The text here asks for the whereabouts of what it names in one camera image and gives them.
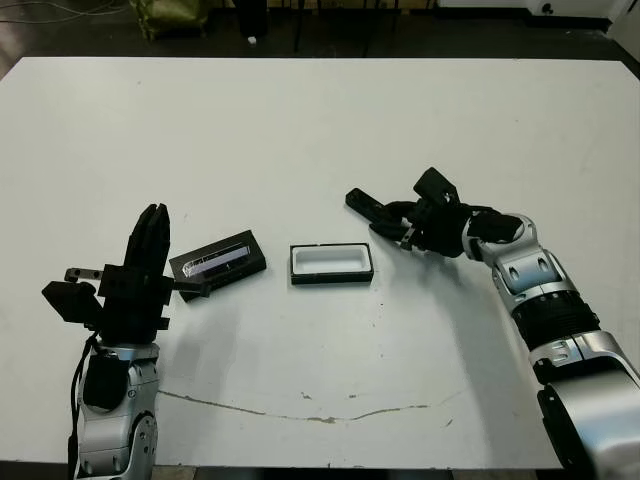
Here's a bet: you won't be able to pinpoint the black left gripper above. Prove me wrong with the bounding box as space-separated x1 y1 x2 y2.
63 202 215 346

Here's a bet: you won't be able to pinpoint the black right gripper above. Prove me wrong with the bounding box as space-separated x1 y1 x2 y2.
367 191 475 260

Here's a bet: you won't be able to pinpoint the small black phone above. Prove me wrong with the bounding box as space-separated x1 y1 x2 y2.
344 187 390 227

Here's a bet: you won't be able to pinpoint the black box lid shiny print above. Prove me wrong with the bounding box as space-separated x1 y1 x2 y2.
168 228 268 304

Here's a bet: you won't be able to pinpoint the black box with white insert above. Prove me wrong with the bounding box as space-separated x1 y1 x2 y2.
288 242 375 287

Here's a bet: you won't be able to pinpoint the black metal stand legs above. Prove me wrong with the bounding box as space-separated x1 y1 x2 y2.
292 0 374 57

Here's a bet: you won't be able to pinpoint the olive green bag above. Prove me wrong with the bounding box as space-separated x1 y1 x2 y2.
128 0 209 42

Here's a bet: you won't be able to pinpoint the white cabinet with black knob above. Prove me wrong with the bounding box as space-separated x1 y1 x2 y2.
522 0 640 16

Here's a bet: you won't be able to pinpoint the white panel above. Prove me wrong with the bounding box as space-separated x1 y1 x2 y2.
607 9 640 81

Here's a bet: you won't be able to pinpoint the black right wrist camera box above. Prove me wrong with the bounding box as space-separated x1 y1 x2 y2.
412 167 459 207

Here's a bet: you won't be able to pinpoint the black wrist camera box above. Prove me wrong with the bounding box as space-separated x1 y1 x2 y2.
41 280 104 326
412 167 459 207

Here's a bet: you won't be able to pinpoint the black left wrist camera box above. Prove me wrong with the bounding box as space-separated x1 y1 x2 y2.
41 280 104 326

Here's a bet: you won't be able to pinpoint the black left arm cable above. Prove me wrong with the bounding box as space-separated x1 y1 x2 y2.
67 333 101 476

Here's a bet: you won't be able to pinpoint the black upright post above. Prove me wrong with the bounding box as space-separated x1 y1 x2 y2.
234 0 271 39

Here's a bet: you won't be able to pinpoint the white floor cable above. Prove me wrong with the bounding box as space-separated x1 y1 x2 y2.
0 2 131 26

